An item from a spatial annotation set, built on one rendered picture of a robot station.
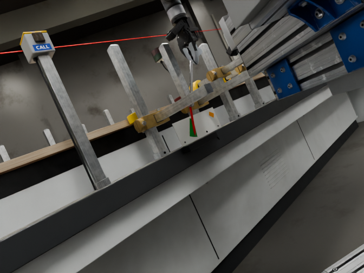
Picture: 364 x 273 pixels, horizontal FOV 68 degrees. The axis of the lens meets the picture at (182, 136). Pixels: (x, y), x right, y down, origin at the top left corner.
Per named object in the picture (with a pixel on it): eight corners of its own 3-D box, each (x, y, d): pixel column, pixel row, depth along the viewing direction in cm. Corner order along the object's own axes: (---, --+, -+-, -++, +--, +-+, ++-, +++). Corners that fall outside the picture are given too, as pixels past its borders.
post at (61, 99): (111, 183, 85) (51, 53, 85) (97, 190, 82) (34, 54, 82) (105, 184, 89) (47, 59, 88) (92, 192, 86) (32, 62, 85)
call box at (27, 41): (57, 52, 85) (46, 30, 85) (33, 55, 80) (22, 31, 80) (51, 63, 90) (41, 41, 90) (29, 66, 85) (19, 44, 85)
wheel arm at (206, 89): (215, 93, 83) (209, 80, 82) (208, 96, 80) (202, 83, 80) (145, 132, 116) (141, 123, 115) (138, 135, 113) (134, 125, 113)
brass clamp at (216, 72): (232, 73, 138) (228, 64, 138) (216, 78, 130) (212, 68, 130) (223, 78, 143) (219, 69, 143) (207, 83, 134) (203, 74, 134)
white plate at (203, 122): (222, 127, 123) (213, 106, 123) (183, 146, 106) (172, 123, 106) (221, 127, 124) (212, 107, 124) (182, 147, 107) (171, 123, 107)
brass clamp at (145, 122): (171, 119, 106) (166, 108, 106) (144, 130, 97) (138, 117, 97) (162, 124, 111) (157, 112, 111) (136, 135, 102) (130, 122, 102)
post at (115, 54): (170, 158, 102) (117, 43, 102) (163, 162, 100) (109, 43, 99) (165, 160, 105) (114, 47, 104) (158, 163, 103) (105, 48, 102)
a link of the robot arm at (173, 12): (173, 4, 112) (162, 15, 118) (177, 14, 112) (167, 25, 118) (186, 4, 117) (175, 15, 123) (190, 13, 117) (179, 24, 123)
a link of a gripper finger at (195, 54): (208, 59, 117) (200, 39, 117) (200, 61, 113) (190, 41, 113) (203, 62, 120) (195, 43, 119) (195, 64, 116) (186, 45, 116)
